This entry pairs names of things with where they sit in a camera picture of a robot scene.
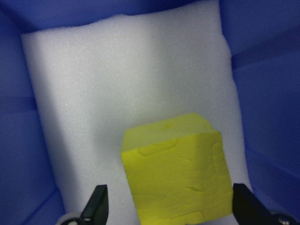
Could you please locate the yellow foam block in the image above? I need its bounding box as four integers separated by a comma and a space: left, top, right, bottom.
120, 112, 234, 225

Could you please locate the white foam pad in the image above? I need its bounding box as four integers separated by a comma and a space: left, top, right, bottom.
20, 0, 250, 225

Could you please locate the blue plastic storage bin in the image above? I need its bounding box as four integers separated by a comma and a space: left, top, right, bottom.
0, 0, 300, 225

